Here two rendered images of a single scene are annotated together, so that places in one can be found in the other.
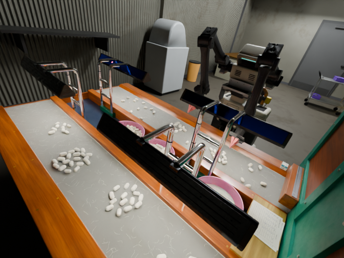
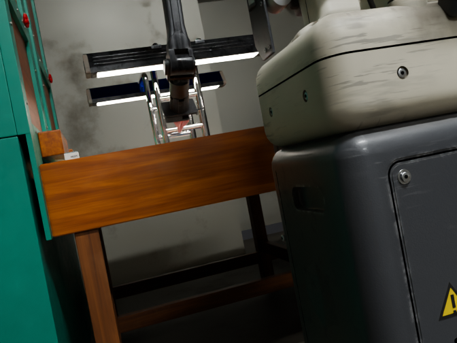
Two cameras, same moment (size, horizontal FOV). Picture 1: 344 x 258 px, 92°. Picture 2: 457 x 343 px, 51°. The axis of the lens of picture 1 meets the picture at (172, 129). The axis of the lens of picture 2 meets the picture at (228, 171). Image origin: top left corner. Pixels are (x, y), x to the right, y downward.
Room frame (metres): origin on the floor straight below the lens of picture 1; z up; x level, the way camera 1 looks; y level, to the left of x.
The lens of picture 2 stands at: (1.98, -1.49, 0.68)
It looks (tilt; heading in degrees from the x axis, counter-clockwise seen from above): 1 degrees down; 130
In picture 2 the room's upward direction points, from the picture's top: 11 degrees counter-clockwise
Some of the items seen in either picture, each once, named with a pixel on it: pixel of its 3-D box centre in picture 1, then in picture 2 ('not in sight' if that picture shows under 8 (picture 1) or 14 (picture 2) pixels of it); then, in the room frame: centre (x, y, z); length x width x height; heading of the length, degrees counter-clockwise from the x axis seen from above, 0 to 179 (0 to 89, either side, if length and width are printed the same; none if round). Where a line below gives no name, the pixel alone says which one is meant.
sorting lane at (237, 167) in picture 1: (168, 126); not in sight; (1.15, 0.03, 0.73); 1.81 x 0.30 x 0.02; 55
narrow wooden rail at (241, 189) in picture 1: (153, 136); not in sight; (1.00, 0.13, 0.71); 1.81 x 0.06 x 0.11; 55
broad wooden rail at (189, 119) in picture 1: (182, 124); (353, 141); (1.32, -0.09, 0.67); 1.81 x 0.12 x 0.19; 55
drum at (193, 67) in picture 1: (192, 71); not in sight; (5.13, -0.31, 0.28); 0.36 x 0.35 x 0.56; 53
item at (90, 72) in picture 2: (228, 112); (177, 54); (0.85, -0.29, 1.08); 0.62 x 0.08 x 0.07; 55
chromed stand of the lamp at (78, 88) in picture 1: (63, 98); not in sight; (1.01, 0.78, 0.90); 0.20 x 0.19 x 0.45; 55
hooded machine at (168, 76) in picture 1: (167, 58); not in sight; (3.95, 0.39, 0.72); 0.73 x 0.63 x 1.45; 143
